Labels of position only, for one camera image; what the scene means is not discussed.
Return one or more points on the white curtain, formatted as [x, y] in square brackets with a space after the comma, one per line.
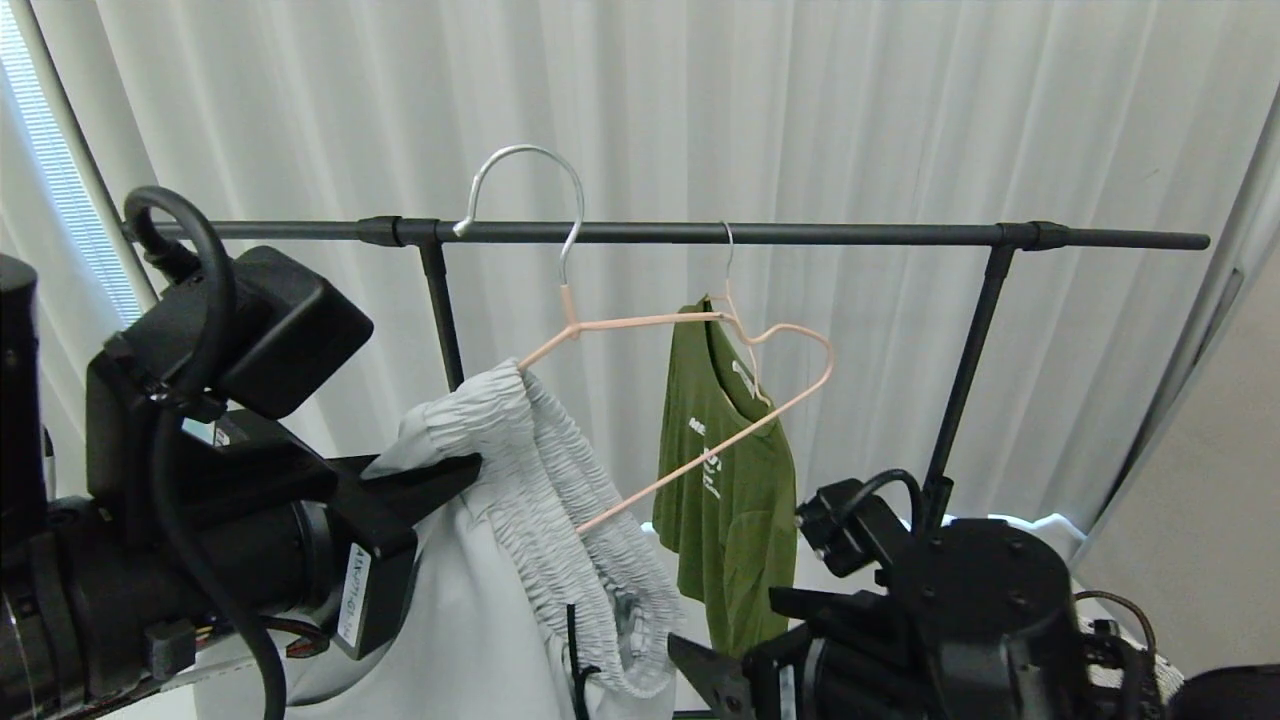
[800, 100]
[75, 330]

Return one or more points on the green long-sleeved shirt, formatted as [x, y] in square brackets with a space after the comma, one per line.
[735, 520]

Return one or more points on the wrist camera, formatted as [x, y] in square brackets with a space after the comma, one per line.
[850, 525]
[290, 330]

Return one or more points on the white laundry basket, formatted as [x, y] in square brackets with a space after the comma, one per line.
[1160, 670]

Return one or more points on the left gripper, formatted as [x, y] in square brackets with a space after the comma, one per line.
[230, 580]

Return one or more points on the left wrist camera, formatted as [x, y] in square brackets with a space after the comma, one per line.
[290, 330]

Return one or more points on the pink clothes hanger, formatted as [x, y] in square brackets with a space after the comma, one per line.
[570, 305]
[750, 360]

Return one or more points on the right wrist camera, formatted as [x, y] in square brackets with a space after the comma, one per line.
[850, 525]

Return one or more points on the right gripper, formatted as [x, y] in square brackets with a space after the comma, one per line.
[840, 670]

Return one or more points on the window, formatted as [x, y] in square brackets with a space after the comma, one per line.
[40, 130]

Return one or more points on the black clothes rack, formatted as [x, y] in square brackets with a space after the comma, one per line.
[850, 234]

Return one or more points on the pale grey shorts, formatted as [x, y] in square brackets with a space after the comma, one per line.
[540, 470]

